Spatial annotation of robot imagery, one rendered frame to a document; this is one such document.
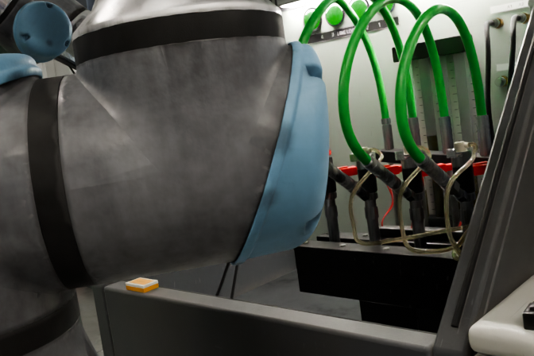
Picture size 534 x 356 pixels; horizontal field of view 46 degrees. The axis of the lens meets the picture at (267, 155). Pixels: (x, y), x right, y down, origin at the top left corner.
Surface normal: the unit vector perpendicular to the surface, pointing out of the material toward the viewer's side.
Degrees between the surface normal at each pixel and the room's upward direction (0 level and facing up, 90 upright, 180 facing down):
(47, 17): 90
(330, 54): 90
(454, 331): 43
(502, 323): 0
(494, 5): 90
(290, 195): 110
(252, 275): 90
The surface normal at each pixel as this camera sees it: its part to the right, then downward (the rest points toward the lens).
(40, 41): 0.65, -0.04
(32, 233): 0.17, 0.32
